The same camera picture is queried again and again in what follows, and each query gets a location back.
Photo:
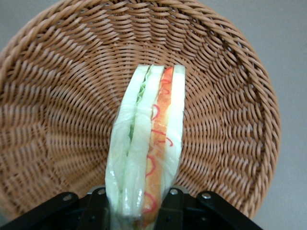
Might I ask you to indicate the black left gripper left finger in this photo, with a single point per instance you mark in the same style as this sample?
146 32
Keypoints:
48 215

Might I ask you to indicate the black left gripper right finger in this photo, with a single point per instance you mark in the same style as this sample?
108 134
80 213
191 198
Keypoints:
216 213

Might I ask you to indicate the triangle sandwich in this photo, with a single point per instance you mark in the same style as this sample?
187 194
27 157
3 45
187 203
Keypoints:
148 134

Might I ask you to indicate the round brown wicker basket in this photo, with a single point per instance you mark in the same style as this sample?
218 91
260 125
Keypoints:
62 107

